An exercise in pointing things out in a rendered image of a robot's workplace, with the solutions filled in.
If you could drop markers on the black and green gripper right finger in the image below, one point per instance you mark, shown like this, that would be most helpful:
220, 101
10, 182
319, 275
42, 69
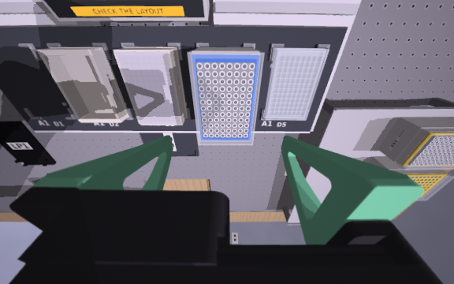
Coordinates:
360, 191

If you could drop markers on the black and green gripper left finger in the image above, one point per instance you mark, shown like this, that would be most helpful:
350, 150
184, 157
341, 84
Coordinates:
109, 172

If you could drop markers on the translucent plastic plate lid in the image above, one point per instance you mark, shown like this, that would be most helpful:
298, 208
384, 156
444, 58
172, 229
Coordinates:
294, 81

